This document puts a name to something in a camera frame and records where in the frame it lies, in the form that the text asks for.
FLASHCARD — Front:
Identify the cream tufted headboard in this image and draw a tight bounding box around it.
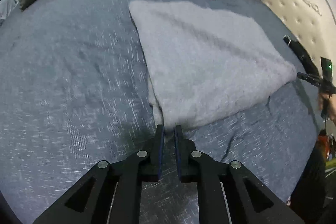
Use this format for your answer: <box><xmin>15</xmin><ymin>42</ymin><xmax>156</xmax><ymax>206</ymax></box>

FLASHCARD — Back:
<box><xmin>240</xmin><ymin>0</ymin><xmax>336</xmax><ymax>77</ymax></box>

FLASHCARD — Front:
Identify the person's right hand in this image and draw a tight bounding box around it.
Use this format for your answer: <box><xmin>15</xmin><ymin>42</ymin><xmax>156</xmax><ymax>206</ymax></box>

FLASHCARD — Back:
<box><xmin>318</xmin><ymin>93</ymin><xmax>336</xmax><ymax>122</ymax></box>

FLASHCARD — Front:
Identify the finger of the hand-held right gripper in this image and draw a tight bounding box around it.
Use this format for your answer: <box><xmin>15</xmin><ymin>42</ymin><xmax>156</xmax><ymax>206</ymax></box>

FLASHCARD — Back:
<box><xmin>297</xmin><ymin>72</ymin><xmax>322</xmax><ymax>87</ymax></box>

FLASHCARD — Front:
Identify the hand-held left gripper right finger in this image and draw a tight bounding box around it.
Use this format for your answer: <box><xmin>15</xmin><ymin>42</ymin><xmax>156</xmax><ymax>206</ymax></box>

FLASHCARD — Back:
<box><xmin>174</xmin><ymin>125</ymin><xmax>306</xmax><ymax>224</ymax></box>

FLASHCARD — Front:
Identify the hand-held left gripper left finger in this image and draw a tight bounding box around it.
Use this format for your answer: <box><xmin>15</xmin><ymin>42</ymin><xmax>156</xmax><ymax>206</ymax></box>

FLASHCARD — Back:
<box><xmin>33</xmin><ymin>124</ymin><xmax>165</xmax><ymax>224</ymax></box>

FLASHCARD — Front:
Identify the light grey blanket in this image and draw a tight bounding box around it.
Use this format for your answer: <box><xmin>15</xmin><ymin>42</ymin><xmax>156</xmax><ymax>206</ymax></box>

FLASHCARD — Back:
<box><xmin>0</xmin><ymin>0</ymin><xmax>19</xmax><ymax>26</ymax></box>

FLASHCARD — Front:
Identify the person's black-clothed body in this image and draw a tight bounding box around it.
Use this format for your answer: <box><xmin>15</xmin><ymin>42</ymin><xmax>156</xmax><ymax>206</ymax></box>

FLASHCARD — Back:
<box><xmin>290</xmin><ymin>145</ymin><xmax>336</xmax><ymax>224</ymax></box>

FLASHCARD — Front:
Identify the grey knit sweater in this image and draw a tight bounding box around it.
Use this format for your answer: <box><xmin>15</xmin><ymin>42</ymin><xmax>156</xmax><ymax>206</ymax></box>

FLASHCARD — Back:
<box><xmin>129</xmin><ymin>0</ymin><xmax>297</xmax><ymax>130</ymax></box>

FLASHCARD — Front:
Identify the blue bed sheet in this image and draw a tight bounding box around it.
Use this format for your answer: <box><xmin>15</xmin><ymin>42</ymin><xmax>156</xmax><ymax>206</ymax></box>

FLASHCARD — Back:
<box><xmin>0</xmin><ymin>0</ymin><xmax>326</xmax><ymax>224</ymax></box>

